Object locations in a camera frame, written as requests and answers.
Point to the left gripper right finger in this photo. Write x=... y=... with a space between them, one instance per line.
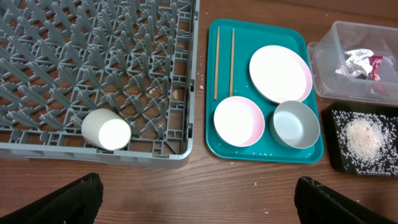
x=317 y=203

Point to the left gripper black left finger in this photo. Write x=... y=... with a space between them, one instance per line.
x=77 y=202

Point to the white cup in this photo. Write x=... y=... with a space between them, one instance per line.
x=105 y=129

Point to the grey bowl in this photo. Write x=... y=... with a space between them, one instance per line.
x=294 y=124

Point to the large white plate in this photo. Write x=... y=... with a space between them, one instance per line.
x=279 y=74

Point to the wooden chopstick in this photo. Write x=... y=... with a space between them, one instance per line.
x=217 y=64
x=231 y=77

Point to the white tissue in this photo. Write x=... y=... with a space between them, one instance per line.
x=358 y=62

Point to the red snack wrapper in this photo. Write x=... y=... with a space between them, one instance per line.
x=375 y=62

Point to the grey dishwasher rack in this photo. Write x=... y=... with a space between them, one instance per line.
x=60 y=60

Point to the black plastic tray bin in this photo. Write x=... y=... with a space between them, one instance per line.
x=347 y=106

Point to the pile of rice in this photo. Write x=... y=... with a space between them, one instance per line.
x=367 y=142

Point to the teal plastic tray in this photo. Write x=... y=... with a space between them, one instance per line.
x=248 y=38

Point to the clear plastic bin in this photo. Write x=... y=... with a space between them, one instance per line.
x=331 y=78

